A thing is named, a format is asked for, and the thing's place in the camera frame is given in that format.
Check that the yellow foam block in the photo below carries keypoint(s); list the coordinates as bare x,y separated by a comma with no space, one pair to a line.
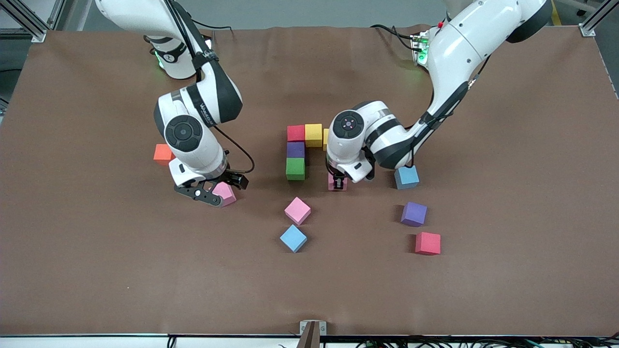
325,139
314,134

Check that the orange foam block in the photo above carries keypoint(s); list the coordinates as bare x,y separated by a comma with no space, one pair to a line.
162,153

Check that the blue foam block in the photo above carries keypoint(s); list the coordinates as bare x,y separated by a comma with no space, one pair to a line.
407,178
293,237

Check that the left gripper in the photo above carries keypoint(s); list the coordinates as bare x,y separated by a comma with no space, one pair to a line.
339,182

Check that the pink foam block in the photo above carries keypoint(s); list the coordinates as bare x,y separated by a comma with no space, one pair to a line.
331,184
226,195
297,210

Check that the purple foam block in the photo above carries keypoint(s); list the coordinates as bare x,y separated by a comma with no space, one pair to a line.
413,213
296,150

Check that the aluminium frame profile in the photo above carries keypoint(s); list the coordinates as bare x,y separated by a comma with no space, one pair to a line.
36,35
599,17

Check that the red foam block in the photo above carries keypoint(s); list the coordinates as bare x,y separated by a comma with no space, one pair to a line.
296,133
428,242

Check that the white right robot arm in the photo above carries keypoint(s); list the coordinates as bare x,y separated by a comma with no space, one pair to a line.
184,131

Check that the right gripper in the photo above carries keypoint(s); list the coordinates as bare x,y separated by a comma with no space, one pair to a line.
231,177

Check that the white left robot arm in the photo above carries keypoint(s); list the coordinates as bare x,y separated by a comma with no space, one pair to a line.
464,38

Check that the green foam block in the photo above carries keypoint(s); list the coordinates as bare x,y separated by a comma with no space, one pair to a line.
295,169

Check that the grey metal camera bracket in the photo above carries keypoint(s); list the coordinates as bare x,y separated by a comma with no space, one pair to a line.
313,333

